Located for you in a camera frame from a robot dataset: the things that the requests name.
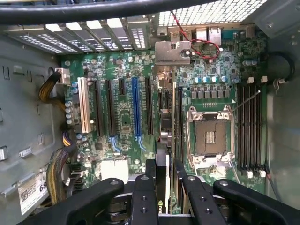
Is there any silver chipset heatsink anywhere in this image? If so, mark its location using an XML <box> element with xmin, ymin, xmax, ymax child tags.
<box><xmin>100</xmin><ymin>159</ymin><xmax>129</xmax><ymax>181</ymax></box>

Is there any long black expansion slot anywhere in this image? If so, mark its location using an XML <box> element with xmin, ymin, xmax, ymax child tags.
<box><xmin>175</xmin><ymin>86</ymin><xmax>185</xmax><ymax>162</ymax></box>
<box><xmin>93</xmin><ymin>81</ymin><xmax>105</xmax><ymax>137</ymax></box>
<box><xmin>144</xmin><ymin>77</ymin><xmax>154</xmax><ymax>135</ymax></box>
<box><xmin>105</xmin><ymin>79</ymin><xmax>117</xmax><ymax>136</ymax></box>

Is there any black RAM slot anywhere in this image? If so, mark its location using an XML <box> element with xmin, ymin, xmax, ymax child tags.
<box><xmin>243</xmin><ymin>84</ymin><xmax>251</xmax><ymax>171</ymax></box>
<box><xmin>249</xmin><ymin>84</ymin><xmax>257</xmax><ymax>171</ymax></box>
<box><xmin>255</xmin><ymin>84</ymin><xmax>263</xmax><ymax>171</ymax></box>
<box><xmin>237</xmin><ymin>84</ymin><xmax>245</xmax><ymax>171</ymax></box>

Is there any green motherboard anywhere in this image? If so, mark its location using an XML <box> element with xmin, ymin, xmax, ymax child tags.
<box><xmin>60</xmin><ymin>50</ymin><xmax>268</xmax><ymax>188</ymax></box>

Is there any blue expansion slot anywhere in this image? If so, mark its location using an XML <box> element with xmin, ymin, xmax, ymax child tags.
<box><xmin>131</xmin><ymin>77</ymin><xmax>143</xmax><ymax>136</ymax></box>

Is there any thin metal locking lever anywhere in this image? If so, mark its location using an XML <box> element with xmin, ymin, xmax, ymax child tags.
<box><xmin>231</xmin><ymin>90</ymin><xmax>262</xmax><ymax>112</ymax></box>

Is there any white barcode sticker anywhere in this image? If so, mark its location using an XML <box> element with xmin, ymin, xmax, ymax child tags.
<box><xmin>18</xmin><ymin>173</ymin><xmax>51</xmax><ymax>216</ymax></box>

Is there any white expansion slot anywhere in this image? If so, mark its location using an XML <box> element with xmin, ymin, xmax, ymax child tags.
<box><xmin>77</xmin><ymin>77</ymin><xmax>92</xmax><ymax>134</ymax></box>

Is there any short black expansion slot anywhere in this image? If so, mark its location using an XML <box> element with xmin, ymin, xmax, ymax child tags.
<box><xmin>118</xmin><ymin>78</ymin><xmax>126</xmax><ymax>96</ymax></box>

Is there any white power connector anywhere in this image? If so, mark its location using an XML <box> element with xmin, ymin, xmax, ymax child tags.
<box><xmin>55</xmin><ymin>67</ymin><xmax>71</xmax><ymax>84</ymax></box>

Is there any grey metal PC case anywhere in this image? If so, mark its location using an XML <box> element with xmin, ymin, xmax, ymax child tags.
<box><xmin>0</xmin><ymin>0</ymin><xmax>300</xmax><ymax>225</ymax></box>

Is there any CPU socket with metal frame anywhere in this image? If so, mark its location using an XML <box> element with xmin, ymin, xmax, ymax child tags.
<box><xmin>186</xmin><ymin>105</ymin><xmax>235</xmax><ymax>169</ymax></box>

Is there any thin grey wire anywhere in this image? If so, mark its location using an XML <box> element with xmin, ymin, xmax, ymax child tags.
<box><xmin>266</xmin><ymin>173</ymin><xmax>282</xmax><ymax>203</ymax></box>

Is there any sleeved yellow cable bundle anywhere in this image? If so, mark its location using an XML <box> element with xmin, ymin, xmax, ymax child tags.
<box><xmin>45</xmin><ymin>148</ymin><xmax>78</xmax><ymax>205</ymax></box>

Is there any yellow and purple wire bundle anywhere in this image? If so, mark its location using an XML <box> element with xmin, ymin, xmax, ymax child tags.
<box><xmin>61</xmin><ymin>131</ymin><xmax>77</xmax><ymax>147</ymax></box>

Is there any yellow and black power cable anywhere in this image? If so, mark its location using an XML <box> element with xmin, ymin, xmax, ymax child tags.
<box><xmin>38</xmin><ymin>71</ymin><xmax>67</xmax><ymax>111</ymax></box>

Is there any red and black twisted wire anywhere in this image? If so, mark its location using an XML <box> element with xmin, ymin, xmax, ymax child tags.
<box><xmin>172</xmin><ymin>10</ymin><xmax>221</xmax><ymax>61</ymax></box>

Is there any black cable loop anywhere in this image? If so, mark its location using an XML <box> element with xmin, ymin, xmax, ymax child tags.
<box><xmin>267</xmin><ymin>51</ymin><xmax>295</xmax><ymax>83</ymax></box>

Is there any thick black cable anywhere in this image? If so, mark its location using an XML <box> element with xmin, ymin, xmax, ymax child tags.
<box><xmin>0</xmin><ymin>0</ymin><xmax>222</xmax><ymax>25</ymax></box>

